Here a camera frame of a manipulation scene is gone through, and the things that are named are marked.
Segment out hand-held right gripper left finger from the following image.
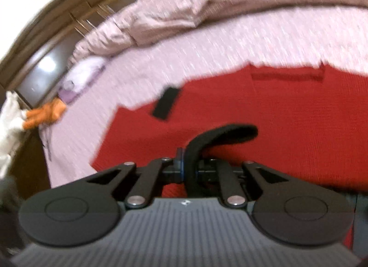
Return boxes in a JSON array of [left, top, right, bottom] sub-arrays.
[[83, 148, 186, 209]]

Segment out red knit sweater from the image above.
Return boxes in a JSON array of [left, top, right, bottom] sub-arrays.
[[91, 64, 368, 253]]

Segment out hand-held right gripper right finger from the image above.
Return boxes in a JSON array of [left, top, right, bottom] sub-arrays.
[[195, 158, 291, 208]]

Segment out wooden wardrobe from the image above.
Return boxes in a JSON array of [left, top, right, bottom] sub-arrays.
[[0, 0, 150, 201]]

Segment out orange cloth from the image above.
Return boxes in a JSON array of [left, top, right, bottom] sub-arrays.
[[22, 99, 67, 130]]

